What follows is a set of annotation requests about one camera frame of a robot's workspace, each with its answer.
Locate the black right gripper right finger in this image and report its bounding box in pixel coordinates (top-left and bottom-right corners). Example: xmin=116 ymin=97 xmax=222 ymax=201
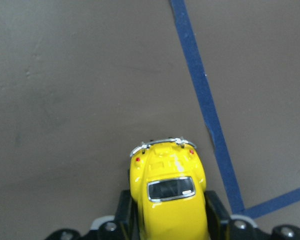
xmin=205 ymin=190 xmax=231 ymax=240

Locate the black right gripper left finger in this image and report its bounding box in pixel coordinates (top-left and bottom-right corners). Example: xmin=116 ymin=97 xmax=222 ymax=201
xmin=114 ymin=190 xmax=140 ymax=240

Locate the yellow toy beetle car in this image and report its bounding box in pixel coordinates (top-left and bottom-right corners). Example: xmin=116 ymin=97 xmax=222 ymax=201
xmin=129 ymin=137 xmax=209 ymax=240

